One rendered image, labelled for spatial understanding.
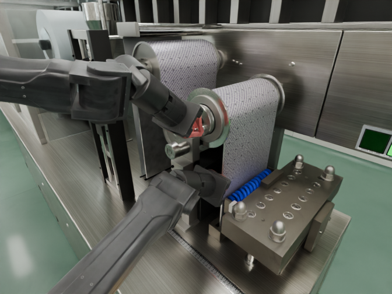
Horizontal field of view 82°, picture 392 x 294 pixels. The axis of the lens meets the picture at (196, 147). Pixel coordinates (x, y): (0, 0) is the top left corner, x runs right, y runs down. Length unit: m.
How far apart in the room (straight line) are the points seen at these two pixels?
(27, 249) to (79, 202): 1.32
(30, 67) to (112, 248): 0.24
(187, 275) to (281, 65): 0.66
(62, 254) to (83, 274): 1.76
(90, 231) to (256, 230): 0.49
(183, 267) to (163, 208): 0.33
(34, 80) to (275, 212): 0.56
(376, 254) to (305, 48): 1.75
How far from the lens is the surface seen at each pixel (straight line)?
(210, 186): 0.51
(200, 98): 0.54
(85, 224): 0.82
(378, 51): 0.71
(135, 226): 0.32
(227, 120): 0.50
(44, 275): 1.98
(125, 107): 0.37
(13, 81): 0.36
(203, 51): 0.78
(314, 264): 0.73
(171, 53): 0.69
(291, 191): 0.71
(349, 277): 1.97
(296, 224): 0.62
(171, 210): 0.35
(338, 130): 0.76
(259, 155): 0.71
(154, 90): 0.37
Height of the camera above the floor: 1.45
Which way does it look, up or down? 28 degrees down
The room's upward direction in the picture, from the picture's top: straight up
